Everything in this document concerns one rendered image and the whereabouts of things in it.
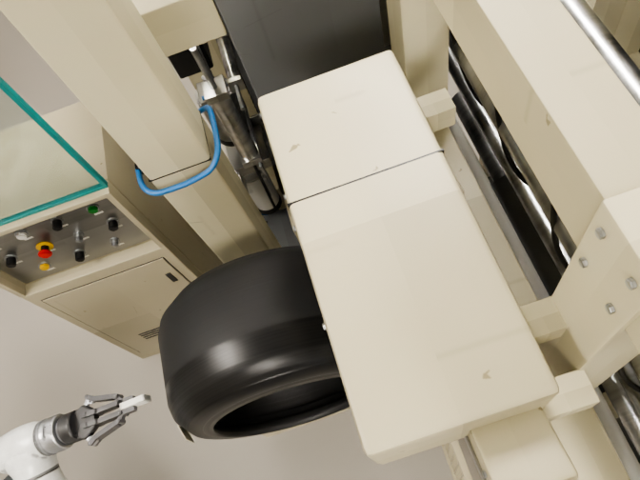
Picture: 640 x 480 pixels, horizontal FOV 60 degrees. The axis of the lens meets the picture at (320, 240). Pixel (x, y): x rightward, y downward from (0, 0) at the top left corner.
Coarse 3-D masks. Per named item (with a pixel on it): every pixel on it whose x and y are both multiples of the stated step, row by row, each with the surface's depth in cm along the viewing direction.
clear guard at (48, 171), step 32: (0, 96) 124; (0, 128) 132; (32, 128) 134; (0, 160) 140; (32, 160) 143; (64, 160) 146; (0, 192) 150; (32, 192) 154; (64, 192) 157; (0, 224) 160
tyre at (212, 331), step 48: (192, 288) 120; (240, 288) 115; (288, 288) 114; (192, 336) 115; (240, 336) 110; (288, 336) 109; (192, 384) 113; (240, 384) 109; (288, 384) 111; (336, 384) 157; (192, 432) 126; (240, 432) 140
